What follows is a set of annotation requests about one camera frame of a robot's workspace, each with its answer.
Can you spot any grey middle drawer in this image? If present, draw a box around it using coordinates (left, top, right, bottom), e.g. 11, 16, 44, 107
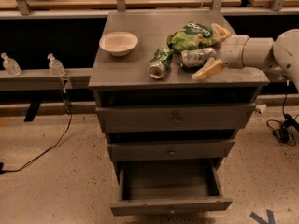
107, 140, 234, 161

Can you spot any grey drawer cabinet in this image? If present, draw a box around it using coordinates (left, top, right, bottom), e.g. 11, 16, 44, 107
88, 8, 271, 173

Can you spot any white paper bowl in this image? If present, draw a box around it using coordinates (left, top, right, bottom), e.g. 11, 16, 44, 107
99, 32, 138, 57

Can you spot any grey top drawer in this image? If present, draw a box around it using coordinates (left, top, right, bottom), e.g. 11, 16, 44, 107
96, 103, 255, 133

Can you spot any black floor cable left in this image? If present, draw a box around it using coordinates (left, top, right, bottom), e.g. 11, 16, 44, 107
0, 77, 73, 175

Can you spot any green soda can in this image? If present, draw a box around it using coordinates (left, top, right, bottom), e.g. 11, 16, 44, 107
148, 48, 173, 79

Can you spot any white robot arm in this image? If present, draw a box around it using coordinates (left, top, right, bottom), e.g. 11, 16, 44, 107
192, 29, 299, 91

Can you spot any silver 7up can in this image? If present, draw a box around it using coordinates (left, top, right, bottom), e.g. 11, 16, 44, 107
180, 48, 217, 68

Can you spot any clear bottle far left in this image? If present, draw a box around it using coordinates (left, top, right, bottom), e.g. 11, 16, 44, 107
1, 53, 21, 76

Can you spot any blue floor tape mark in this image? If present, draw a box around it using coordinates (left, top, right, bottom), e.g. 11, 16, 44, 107
249, 208, 277, 224

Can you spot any black cable bundle right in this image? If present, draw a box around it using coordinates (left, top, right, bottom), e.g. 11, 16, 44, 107
266, 77, 299, 147

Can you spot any green chip bag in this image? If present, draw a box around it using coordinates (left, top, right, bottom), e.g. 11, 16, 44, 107
166, 21, 220, 53

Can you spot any clear bottle near cabinet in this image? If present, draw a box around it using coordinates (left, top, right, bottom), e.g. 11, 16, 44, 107
48, 53, 65, 77

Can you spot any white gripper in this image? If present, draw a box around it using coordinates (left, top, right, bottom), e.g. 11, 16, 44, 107
192, 23, 249, 80

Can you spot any grey open bottom drawer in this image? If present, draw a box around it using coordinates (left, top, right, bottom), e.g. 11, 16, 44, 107
111, 159, 233, 216

